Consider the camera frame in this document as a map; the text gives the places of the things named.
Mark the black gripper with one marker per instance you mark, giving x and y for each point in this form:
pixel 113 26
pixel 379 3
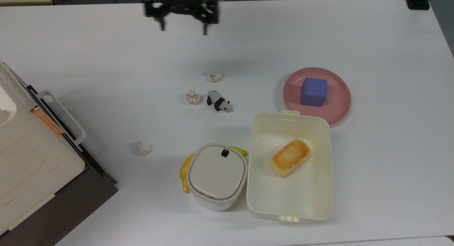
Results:
pixel 182 6

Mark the purple cube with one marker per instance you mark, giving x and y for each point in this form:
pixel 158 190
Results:
pixel 313 91

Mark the pink plate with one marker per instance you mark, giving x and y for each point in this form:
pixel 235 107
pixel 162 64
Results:
pixel 337 104

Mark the crumpled white paper ball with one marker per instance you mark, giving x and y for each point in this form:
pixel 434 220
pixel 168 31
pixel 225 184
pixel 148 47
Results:
pixel 143 148
pixel 193 97
pixel 215 75

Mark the panda toy figure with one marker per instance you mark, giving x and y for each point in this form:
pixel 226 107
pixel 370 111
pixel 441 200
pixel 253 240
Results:
pixel 219 101

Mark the yellow banana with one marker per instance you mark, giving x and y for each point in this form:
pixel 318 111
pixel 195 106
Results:
pixel 185 171

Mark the small white lidded bin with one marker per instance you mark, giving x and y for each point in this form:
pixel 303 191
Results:
pixel 217 175

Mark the toasted bread piece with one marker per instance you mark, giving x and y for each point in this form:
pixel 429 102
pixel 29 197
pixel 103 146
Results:
pixel 290 158

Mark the white toaster oven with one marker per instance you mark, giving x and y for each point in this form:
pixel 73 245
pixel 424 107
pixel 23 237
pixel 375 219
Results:
pixel 32 161

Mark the cream plastic lunch box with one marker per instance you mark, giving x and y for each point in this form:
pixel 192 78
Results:
pixel 312 193

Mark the black table clamp mount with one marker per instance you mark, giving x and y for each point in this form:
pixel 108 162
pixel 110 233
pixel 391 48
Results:
pixel 417 0

